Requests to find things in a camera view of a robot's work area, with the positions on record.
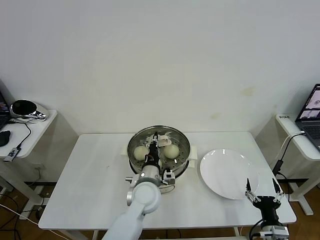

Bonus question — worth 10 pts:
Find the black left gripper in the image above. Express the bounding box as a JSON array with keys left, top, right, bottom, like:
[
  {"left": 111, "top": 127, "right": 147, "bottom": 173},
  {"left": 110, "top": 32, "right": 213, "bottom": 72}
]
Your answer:
[{"left": 145, "top": 130, "right": 162, "bottom": 166}]

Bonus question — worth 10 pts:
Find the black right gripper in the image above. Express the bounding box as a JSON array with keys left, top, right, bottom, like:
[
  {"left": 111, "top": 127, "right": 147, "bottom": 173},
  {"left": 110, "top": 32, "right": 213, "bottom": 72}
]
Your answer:
[{"left": 244, "top": 177, "right": 286, "bottom": 227}]

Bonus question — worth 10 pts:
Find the white steamed baozi bun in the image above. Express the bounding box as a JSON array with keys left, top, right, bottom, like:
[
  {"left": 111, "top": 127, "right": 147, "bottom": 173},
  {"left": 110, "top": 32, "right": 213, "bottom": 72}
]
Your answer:
[
  {"left": 162, "top": 144, "right": 180, "bottom": 159},
  {"left": 133, "top": 146, "right": 150, "bottom": 161}
]

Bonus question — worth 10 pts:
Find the perforated steel steamer basket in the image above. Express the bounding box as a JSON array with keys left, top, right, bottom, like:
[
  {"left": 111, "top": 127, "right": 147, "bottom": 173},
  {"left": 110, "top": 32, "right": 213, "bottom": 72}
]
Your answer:
[{"left": 126, "top": 124, "right": 191, "bottom": 181}]

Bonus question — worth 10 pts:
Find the round white plate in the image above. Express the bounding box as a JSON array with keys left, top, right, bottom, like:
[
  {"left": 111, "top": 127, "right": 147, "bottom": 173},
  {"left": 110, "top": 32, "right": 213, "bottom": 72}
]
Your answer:
[{"left": 199, "top": 148, "right": 260, "bottom": 200}]

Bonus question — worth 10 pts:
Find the white electric cooker base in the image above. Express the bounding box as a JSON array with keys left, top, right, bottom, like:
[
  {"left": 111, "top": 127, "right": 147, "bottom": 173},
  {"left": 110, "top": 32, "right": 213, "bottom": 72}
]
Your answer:
[{"left": 120, "top": 146, "right": 198, "bottom": 195}]

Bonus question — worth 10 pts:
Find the large white table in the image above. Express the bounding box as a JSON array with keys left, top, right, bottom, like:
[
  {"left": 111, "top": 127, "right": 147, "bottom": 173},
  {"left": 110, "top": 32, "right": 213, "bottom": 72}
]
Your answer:
[{"left": 38, "top": 131, "right": 298, "bottom": 240}]

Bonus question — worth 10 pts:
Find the white side table with label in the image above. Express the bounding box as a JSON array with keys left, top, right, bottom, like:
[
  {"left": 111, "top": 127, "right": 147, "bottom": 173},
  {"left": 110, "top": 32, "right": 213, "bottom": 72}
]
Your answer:
[{"left": 254, "top": 113, "right": 320, "bottom": 216}]

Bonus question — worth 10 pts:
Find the laptop with bright screen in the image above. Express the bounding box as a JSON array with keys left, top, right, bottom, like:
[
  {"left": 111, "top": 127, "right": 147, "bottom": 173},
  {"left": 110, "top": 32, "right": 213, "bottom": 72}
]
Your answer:
[{"left": 294, "top": 83, "right": 320, "bottom": 152}]

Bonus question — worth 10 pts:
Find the white side table with headset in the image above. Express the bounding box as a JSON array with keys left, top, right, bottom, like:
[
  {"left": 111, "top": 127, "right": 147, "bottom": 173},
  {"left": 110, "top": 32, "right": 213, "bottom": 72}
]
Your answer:
[{"left": 0, "top": 109, "right": 79, "bottom": 221}]

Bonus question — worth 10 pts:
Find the shiny silver black headset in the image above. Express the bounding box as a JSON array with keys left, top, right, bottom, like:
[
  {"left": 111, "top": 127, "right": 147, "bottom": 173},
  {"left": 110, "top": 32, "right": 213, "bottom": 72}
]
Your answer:
[{"left": 9, "top": 99, "right": 48, "bottom": 122}]

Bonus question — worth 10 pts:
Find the black grey USB hub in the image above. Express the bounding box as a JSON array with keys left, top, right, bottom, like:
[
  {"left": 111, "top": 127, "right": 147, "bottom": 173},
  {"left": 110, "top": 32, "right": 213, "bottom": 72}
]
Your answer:
[{"left": 2, "top": 146, "right": 22, "bottom": 163}]

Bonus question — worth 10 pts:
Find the black computer mouse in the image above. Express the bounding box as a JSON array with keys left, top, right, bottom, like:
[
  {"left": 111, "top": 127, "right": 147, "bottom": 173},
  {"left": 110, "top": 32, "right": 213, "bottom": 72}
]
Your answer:
[{"left": 0, "top": 129, "right": 12, "bottom": 148}]

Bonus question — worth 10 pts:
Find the laptop with grey lid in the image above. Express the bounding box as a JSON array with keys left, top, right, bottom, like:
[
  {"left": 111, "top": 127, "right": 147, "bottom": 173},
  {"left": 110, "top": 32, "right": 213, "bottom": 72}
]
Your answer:
[{"left": 0, "top": 79, "right": 13, "bottom": 131}]

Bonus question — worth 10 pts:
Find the black cable with adapter block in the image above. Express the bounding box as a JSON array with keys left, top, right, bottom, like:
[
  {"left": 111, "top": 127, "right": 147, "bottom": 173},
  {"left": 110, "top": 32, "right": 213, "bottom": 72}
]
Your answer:
[{"left": 272, "top": 131, "right": 306, "bottom": 186}]

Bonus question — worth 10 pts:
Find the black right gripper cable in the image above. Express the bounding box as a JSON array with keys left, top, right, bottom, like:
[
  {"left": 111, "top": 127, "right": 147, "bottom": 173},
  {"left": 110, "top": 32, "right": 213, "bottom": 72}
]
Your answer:
[{"left": 249, "top": 218, "right": 263, "bottom": 240}]

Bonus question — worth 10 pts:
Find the white laptop cable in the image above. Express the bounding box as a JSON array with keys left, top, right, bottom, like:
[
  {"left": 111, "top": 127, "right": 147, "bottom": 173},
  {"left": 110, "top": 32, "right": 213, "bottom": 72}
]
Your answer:
[{"left": 281, "top": 131, "right": 305, "bottom": 161}]

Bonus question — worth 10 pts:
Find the thin black headset cable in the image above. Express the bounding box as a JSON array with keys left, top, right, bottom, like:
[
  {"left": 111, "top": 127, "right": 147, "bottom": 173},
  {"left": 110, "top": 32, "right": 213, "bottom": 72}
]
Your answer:
[{"left": 7, "top": 119, "right": 32, "bottom": 151}]

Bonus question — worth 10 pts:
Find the white floor cable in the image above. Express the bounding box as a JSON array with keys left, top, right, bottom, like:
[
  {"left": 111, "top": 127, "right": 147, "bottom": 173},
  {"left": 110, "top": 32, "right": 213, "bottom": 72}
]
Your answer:
[{"left": 0, "top": 203, "right": 39, "bottom": 226}]

